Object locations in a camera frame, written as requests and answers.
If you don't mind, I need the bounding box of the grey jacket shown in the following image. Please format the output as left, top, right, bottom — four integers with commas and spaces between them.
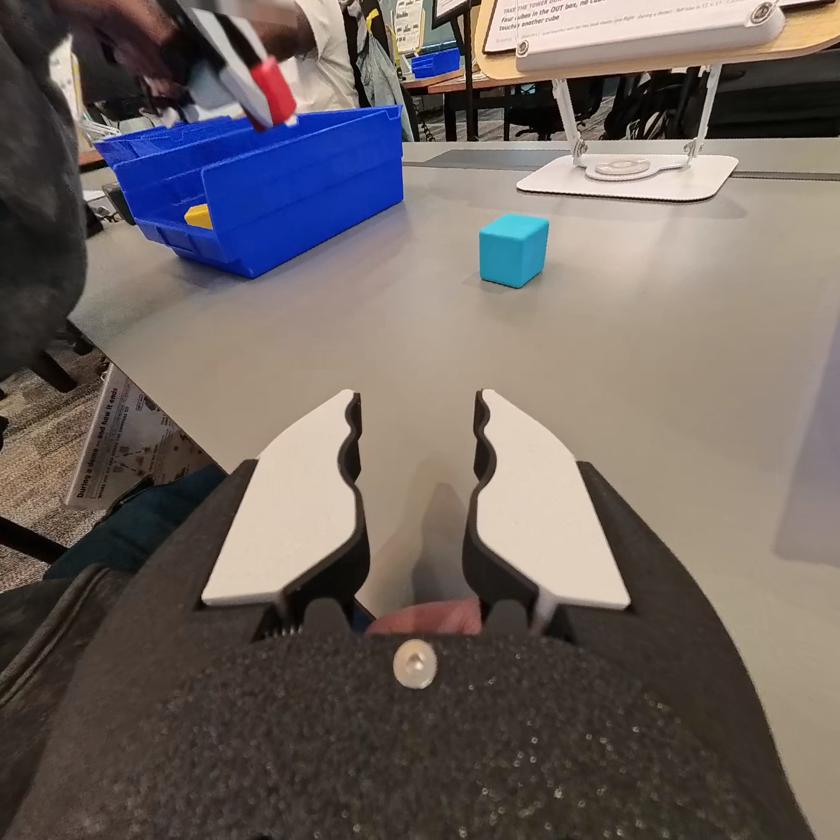
357, 10, 416, 142

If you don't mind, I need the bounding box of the person's blue jeans leg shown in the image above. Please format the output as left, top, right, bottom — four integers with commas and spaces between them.
46, 462, 227, 581

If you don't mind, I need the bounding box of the person's left forearm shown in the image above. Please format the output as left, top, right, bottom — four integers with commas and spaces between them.
0, 0, 89, 382

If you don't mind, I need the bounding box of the person's left hand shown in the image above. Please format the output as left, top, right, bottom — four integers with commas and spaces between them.
56, 0, 188, 93

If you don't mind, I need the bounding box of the grey desk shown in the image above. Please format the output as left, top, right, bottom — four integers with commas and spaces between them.
66, 136, 840, 840

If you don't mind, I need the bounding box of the printed instruction sheet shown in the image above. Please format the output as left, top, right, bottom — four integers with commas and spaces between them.
483, 0, 818, 55

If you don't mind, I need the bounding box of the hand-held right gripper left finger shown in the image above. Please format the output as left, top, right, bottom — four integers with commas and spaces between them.
200, 389, 371, 634

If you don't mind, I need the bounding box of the brown table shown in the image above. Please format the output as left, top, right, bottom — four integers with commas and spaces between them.
400, 69, 508, 142

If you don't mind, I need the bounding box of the printed instruction poster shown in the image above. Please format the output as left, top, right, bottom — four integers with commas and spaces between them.
64, 364, 212, 509

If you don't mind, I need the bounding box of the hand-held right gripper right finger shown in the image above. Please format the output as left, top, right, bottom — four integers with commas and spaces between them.
462, 388, 632, 636

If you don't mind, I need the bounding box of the blue plastic bin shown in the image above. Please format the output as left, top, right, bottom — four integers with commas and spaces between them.
410, 49, 462, 78
92, 118, 238, 169
112, 105, 404, 280

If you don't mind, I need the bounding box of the wooden document stand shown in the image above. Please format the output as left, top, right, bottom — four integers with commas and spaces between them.
474, 0, 840, 203

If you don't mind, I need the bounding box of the black device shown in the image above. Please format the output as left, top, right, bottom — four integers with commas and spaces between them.
101, 184, 136, 225

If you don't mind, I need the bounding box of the red cube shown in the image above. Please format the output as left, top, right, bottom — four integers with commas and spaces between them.
252, 56, 298, 127

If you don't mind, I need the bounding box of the cyan cube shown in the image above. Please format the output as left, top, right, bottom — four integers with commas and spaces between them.
479, 213, 551, 290

